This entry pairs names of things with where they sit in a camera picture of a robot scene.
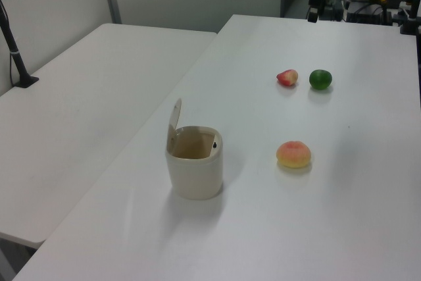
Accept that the beige garbage bin with lid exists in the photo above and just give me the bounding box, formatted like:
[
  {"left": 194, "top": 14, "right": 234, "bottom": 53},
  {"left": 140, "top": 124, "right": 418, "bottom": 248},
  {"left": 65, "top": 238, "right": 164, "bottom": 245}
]
[{"left": 164, "top": 97, "right": 224, "bottom": 201}]

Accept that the black equipment box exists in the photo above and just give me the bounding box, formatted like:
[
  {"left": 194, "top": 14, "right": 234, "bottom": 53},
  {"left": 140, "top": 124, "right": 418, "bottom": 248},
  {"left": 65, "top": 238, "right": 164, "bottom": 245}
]
[{"left": 344, "top": 0, "right": 395, "bottom": 26}]

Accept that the green toy lime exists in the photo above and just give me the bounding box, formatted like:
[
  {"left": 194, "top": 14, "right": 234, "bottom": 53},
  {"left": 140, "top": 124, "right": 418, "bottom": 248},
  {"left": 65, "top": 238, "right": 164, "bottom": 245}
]
[{"left": 309, "top": 69, "right": 333, "bottom": 91}]

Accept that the red toy strawberry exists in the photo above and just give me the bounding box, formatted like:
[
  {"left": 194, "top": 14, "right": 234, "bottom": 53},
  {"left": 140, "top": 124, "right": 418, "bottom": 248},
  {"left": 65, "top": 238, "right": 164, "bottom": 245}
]
[{"left": 276, "top": 69, "right": 299, "bottom": 88}]

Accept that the orange pink toy peach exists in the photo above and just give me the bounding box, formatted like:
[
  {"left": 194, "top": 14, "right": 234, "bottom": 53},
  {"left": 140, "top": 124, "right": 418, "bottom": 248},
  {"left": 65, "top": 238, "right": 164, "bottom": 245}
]
[{"left": 276, "top": 140, "right": 312, "bottom": 168}]

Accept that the black pole with base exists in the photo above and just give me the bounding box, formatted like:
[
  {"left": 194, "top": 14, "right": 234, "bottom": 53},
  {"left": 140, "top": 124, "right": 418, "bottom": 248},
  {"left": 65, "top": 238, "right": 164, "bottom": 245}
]
[{"left": 0, "top": 0, "right": 39, "bottom": 89}]

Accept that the black camera stand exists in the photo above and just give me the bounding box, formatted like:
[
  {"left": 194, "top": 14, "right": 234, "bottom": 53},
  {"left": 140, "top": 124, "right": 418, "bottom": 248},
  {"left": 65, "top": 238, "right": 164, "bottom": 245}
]
[{"left": 397, "top": 0, "right": 421, "bottom": 36}]

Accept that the thin black pole cable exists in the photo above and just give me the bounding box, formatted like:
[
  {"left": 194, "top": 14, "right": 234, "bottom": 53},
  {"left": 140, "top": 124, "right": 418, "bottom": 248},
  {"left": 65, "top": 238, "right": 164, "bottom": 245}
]
[{"left": 9, "top": 51, "right": 16, "bottom": 87}]

